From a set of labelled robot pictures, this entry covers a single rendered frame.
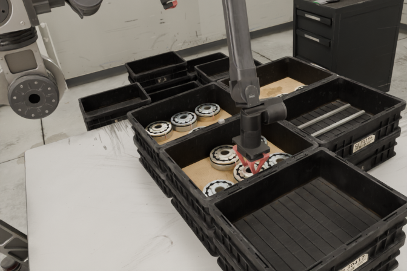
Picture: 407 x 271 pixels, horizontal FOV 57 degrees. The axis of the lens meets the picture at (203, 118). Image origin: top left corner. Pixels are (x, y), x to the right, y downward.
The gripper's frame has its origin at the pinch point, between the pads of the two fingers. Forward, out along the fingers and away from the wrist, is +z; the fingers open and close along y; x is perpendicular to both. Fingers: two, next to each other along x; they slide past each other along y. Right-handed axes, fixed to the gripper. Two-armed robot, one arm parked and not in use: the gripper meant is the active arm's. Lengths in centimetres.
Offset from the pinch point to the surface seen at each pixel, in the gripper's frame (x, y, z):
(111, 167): 31, 54, 21
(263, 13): -232, 303, 59
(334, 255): 5.5, -37.5, -4.5
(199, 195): 19.7, -5.1, -3.3
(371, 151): -44.3, -7.1, 7.6
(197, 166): 9.1, 17.5, 6.9
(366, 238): -3.5, -37.9, -4.7
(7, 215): 86, 144, 96
